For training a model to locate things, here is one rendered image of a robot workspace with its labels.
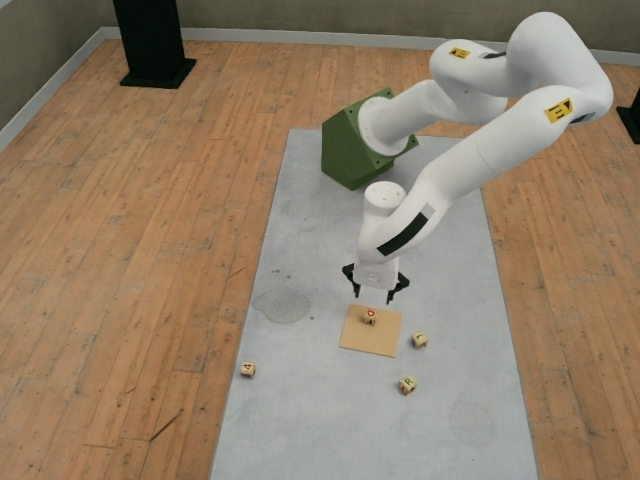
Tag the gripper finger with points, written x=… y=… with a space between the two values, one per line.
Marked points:
x=347 y=270
x=403 y=283

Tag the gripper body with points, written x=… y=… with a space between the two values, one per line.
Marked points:
x=382 y=276

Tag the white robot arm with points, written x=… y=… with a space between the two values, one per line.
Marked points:
x=476 y=83

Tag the tan square mat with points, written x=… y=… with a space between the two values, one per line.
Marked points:
x=380 y=339

